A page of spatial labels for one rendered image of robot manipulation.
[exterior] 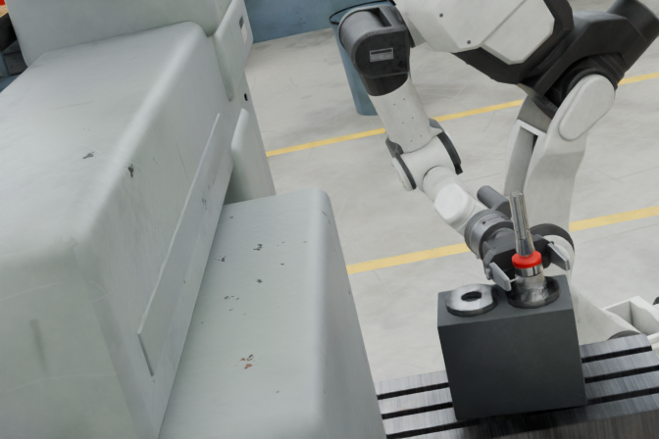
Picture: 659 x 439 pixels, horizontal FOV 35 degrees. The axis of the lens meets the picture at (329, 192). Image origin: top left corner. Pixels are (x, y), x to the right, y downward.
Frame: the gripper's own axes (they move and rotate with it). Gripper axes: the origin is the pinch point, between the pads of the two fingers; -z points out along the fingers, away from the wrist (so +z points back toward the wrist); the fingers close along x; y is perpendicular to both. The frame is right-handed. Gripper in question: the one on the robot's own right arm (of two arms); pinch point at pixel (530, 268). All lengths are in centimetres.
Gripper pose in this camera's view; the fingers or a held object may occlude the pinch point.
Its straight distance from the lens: 173.2
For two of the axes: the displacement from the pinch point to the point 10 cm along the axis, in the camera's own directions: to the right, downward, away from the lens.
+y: 2.2, 9.1, 3.6
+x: 9.4, -2.9, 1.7
